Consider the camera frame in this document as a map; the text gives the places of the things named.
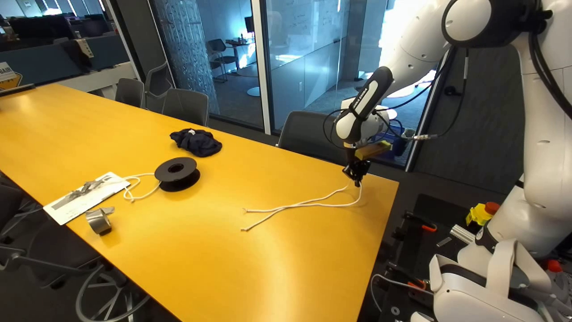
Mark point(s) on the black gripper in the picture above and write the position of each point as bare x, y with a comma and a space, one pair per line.
356, 169

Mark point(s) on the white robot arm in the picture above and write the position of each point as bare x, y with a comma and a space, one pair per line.
417, 33

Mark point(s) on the white robot base equipment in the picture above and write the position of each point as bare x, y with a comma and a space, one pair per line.
506, 285

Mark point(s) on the grey office chair near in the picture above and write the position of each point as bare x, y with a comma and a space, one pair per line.
311, 135

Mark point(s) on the grey office chair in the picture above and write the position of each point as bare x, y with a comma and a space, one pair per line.
311, 135
186, 104
129, 92

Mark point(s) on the yellow red emergency stop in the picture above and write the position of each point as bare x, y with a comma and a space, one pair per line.
481, 213

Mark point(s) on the grey office chair middle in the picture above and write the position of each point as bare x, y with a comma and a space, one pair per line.
186, 104

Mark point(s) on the grey office chair far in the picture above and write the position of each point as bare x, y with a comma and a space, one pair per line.
129, 92

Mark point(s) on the silver tape roll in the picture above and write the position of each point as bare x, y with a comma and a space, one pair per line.
98, 221

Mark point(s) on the white paper sheet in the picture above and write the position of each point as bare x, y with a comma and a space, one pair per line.
84, 197

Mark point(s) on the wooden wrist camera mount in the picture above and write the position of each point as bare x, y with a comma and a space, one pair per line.
372, 151

